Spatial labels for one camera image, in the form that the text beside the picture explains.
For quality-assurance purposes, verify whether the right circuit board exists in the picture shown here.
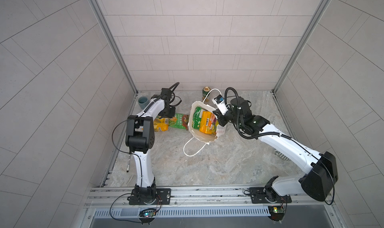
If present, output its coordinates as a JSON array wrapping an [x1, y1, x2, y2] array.
[[268, 207, 286, 222]]

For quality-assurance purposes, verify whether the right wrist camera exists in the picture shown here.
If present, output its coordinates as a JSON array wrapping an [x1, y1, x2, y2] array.
[[213, 94, 228, 115]]

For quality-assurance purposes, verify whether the circuit board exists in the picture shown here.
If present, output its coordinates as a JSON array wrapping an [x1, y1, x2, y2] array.
[[139, 208, 157, 219], [268, 207, 286, 222]]

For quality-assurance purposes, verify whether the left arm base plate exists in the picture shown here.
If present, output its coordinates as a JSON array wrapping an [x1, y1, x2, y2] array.
[[127, 188, 172, 205]]

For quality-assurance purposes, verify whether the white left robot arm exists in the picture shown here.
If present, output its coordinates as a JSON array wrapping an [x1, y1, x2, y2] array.
[[126, 82, 180, 205]]

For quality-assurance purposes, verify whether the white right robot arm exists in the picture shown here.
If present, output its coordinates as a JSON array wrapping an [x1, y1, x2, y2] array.
[[213, 95, 338, 203]]

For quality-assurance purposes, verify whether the left circuit board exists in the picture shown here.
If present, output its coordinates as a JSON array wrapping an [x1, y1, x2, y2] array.
[[139, 208, 157, 219]]

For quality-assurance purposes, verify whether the orange snack pack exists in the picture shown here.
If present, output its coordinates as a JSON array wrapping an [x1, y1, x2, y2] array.
[[199, 111, 216, 135]]

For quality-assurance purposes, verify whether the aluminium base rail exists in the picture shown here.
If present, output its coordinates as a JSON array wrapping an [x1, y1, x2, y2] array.
[[83, 184, 334, 211]]

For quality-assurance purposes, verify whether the green snack bag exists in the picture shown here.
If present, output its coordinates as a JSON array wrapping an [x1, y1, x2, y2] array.
[[169, 113, 189, 130]]

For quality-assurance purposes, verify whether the aluminium corner frame post left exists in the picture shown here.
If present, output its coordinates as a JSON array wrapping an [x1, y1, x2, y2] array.
[[88, 0, 138, 95]]

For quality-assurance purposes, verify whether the white printed paper bag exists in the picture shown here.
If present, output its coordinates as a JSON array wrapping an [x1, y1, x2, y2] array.
[[183, 88, 226, 157]]

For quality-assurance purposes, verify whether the aluminium corner frame post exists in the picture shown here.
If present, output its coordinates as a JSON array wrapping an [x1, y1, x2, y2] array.
[[272, 0, 332, 94], [88, 0, 138, 95]]

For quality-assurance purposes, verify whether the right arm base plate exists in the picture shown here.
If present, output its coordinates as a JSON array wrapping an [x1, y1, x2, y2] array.
[[243, 187, 292, 204]]

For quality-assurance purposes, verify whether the green snack pack in bag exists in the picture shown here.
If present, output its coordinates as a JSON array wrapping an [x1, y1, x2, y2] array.
[[192, 107, 206, 130]]

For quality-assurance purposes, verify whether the yellow mango snack bag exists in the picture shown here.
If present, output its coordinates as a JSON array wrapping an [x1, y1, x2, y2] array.
[[154, 117, 169, 132]]

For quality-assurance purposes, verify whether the teal cup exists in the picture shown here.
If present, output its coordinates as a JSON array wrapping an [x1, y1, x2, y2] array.
[[138, 96, 150, 110]]

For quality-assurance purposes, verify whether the aluminium corner frame post right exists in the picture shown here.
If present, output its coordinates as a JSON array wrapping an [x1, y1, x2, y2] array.
[[272, 0, 332, 94]]

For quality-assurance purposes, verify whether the green beer can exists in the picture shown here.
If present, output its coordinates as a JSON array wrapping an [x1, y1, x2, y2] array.
[[202, 86, 211, 99]]

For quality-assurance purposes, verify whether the black white marker pen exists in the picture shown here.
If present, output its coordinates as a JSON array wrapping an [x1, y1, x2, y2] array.
[[126, 154, 131, 173]]

